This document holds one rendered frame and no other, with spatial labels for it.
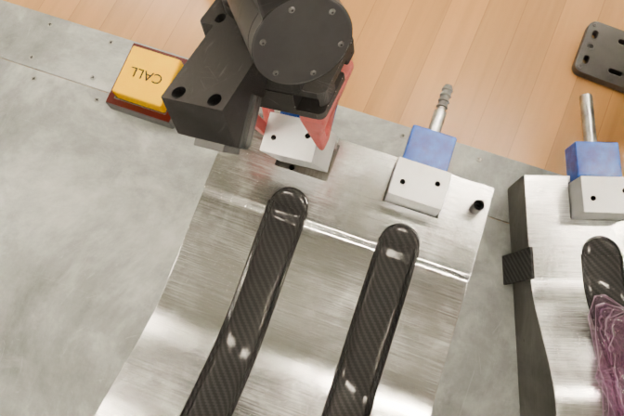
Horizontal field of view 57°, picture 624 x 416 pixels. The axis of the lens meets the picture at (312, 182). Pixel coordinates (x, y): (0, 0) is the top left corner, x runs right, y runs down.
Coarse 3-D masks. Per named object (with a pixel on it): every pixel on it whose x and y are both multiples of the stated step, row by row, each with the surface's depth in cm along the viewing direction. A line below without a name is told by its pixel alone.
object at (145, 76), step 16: (128, 64) 64; (144, 64) 64; (160, 64) 64; (176, 64) 64; (128, 80) 63; (144, 80) 63; (160, 80) 63; (128, 96) 63; (144, 96) 63; (160, 96) 63
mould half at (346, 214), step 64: (256, 192) 54; (320, 192) 54; (384, 192) 54; (448, 192) 53; (192, 256) 53; (320, 256) 52; (448, 256) 52; (192, 320) 51; (320, 320) 51; (448, 320) 51; (128, 384) 47; (192, 384) 48; (256, 384) 49; (320, 384) 49; (384, 384) 50
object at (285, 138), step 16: (272, 112) 50; (288, 112) 51; (272, 128) 50; (288, 128) 50; (304, 128) 49; (272, 144) 50; (288, 144) 49; (304, 144) 49; (288, 160) 52; (304, 160) 49; (320, 160) 51
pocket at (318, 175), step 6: (336, 144) 57; (336, 150) 57; (276, 162) 55; (282, 162) 58; (330, 162) 57; (288, 168) 57; (294, 168) 57; (300, 168) 57; (306, 168) 57; (330, 168) 57; (306, 174) 57; (312, 174) 57; (318, 174) 57; (324, 174) 57; (324, 180) 57
